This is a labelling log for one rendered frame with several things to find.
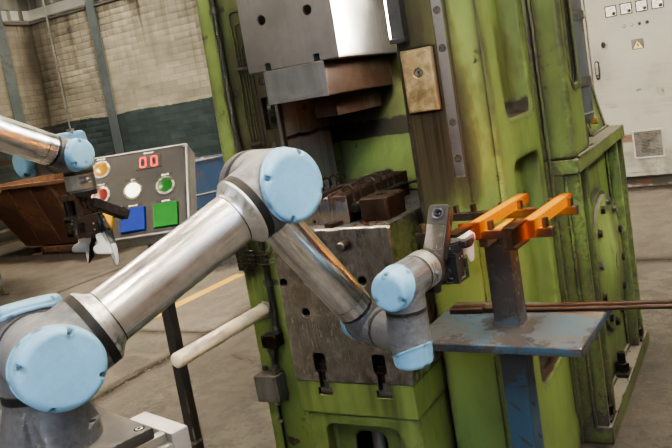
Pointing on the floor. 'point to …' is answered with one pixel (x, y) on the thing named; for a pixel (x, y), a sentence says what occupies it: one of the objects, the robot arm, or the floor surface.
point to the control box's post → (182, 375)
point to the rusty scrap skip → (37, 213)
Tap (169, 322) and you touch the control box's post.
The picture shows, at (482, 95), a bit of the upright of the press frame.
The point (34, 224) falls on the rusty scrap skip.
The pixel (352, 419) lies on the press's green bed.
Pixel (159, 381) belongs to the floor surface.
